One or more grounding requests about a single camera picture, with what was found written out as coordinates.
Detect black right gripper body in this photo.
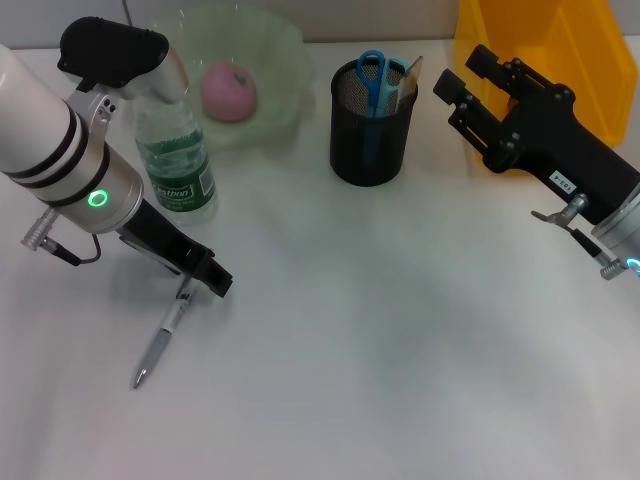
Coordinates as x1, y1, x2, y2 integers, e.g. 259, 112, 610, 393
482, 83, 640, 226

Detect blue scissors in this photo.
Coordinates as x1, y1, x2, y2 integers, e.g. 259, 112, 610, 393
355, 49, 412, 167

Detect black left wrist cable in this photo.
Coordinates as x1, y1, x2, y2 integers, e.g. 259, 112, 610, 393
20, 206, 104, 268

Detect grey right wrist cable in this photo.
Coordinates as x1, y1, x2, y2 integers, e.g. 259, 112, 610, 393
530, 193, 640, 282

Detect yellow plastic bin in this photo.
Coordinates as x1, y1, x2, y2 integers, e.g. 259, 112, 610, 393
453, 0, 638, 177

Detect clear green-label water bottle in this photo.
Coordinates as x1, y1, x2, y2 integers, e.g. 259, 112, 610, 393
134, 92, 220, 227

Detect clear plastic ruler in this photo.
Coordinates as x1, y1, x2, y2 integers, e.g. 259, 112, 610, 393
384, 55, 426, 117

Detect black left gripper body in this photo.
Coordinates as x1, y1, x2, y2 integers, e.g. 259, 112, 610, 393
118, 199, 217, 277

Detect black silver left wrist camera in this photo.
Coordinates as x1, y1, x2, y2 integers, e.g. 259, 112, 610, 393
55, 15, 192, 106

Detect silver ballpoint pen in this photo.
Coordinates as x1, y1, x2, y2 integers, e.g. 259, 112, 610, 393
129, 277, 199, 391

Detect black mesh pen holder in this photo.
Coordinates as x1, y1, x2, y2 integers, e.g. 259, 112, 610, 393
329, 56, 419, 188

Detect green translucent fruit bowl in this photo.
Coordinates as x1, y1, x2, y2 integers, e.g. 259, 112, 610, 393
149, 4, 315, 150

